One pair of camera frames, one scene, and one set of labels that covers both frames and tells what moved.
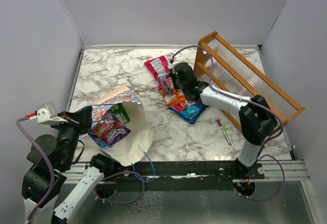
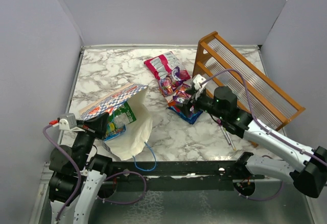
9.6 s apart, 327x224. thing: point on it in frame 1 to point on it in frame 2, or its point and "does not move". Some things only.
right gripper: [173, 75] to [186, 106]
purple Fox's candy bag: [165, 85] does not move
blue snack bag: [192, 113] does not move
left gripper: [82, 118] to [97, 124]
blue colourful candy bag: [99, 142] to [112, 131]
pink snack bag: [161, 66] does not move
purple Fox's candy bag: [110, 129] to [181, 96]
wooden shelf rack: [217, 64] does not move
